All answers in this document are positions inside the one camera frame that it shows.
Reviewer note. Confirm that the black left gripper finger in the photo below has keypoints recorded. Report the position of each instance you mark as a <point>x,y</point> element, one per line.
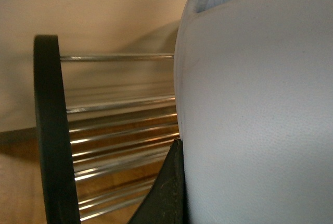
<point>165,202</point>

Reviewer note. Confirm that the light blue slide sandal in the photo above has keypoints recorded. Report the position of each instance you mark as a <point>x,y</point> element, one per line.
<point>253,83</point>

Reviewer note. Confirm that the black metal shoe rack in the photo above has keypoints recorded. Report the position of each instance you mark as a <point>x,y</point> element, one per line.
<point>105,124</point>

